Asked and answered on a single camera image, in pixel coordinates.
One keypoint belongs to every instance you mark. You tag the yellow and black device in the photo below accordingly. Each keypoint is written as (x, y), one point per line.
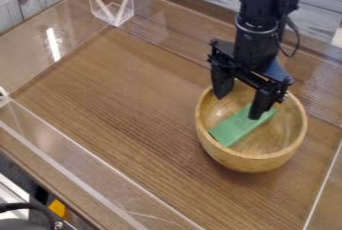
(60, 210)

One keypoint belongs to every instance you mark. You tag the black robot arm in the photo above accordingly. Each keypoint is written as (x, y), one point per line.
(248, 59)

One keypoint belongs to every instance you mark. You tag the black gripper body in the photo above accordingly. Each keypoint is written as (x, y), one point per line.
(267, 76)

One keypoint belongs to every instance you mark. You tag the green rectangular block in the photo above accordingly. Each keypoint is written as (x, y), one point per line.
(236, 126)

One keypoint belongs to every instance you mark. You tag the brown wooden bowl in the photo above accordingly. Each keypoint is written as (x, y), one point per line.
(269, 146)

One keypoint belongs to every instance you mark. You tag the clear acrylic tray wall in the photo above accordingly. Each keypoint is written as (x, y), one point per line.
(110, 201)

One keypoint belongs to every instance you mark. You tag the clear acrylic corner bracket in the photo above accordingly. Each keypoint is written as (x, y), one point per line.
(112, 13)

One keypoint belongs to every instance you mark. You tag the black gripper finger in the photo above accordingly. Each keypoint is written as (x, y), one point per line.
(221, 79)
(261, 103)

